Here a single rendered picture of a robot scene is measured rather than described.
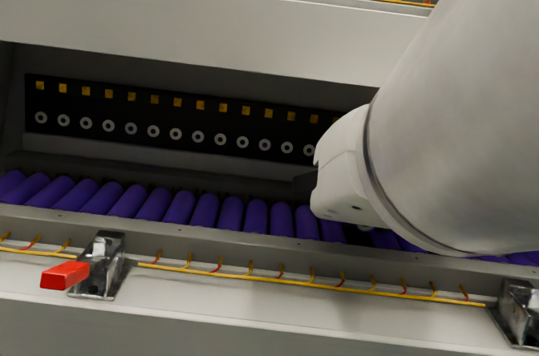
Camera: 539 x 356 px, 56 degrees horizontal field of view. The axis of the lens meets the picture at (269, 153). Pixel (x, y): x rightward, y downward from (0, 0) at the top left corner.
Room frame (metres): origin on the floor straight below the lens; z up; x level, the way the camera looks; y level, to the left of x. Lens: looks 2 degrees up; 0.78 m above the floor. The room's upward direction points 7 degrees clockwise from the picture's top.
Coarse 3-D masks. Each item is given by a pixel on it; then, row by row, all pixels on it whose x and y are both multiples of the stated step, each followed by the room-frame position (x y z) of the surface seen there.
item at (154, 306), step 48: (48, 144) 0.47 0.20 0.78; (96, 144) 0.47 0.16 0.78; (0, 288) 0.30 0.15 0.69; (144, 288) 0.32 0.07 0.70; (192, 288) 0.33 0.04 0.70; (240, 288) 0.34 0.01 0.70; (288, 288) 0.34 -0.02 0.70; (0, 336) 0.30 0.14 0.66; (48, 336) 0.30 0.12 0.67; (96, 336) 0.30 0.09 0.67; (144, 336) 0.30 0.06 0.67; (192, 336) 0.30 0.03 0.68; (240, 336) 0.30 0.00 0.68; (288, 336) 0.30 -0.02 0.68; (336, 336) 0.30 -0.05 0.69; (384, 336) 0.30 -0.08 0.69; (432, 336) 0.31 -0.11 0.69; (480, 336) 0.32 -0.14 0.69
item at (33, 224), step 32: (0, 224) 0.34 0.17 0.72; (32, 224) 0.34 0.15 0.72; (64, 224) 0.34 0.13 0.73; (96, 224) 0.34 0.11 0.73; (128, 224) 0.35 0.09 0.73; (160, 224) 0.36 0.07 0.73; (64, 256) 0.33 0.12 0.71; (160, 256) 0.35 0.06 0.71; (192, 256) 0.35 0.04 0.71; (224, 256) 0.35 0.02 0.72; (256, 256) 0.35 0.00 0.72; (288, 256) 0.35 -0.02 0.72; (320, 256) 0.35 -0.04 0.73; (352, 256) 0.35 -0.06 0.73; (384, 256) 0.35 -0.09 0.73; (416, 256) 0.36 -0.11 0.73; (448, 288) 0.35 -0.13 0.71; (480, 288) 0.35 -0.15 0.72
